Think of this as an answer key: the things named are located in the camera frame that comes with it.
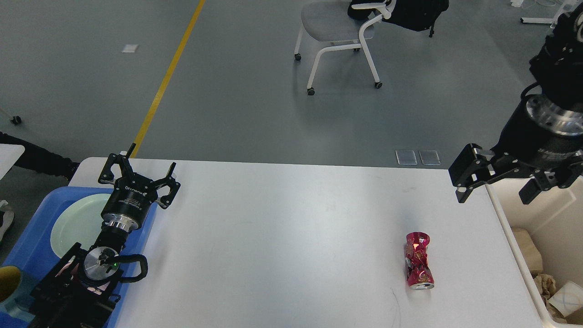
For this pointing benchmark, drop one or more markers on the beige plastic bin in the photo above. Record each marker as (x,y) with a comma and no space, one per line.
(554,219)

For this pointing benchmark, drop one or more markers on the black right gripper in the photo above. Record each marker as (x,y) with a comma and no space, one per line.
(539,134)

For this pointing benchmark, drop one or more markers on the napkin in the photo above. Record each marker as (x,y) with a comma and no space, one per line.
(546,286)

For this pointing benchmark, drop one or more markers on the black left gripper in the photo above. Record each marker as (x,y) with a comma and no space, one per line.
(130,202)

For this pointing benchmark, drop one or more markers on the blue plastic tray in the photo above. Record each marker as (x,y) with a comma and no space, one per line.
(33,252)

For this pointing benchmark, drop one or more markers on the white grey office chair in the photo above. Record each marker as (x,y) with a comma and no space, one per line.
(328,22)

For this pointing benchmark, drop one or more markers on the teal mug yellow inside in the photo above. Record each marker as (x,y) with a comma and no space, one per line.
(16,286)

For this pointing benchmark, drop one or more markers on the light green plate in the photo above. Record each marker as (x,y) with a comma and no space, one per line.
(80,222)

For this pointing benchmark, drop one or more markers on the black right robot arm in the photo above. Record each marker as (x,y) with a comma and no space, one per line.
(557,68)

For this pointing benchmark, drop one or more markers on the person dark clothing left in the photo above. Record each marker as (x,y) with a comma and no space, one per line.
(40,159)

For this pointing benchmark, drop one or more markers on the white stand base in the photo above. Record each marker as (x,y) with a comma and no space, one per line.
(544,12)

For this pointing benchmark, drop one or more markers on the red small packet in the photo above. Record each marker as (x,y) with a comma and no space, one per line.
(418,273)

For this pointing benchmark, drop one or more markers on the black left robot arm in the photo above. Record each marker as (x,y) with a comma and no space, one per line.
(78,292)

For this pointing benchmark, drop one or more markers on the black backpack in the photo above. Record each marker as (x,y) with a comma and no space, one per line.
(416,15)

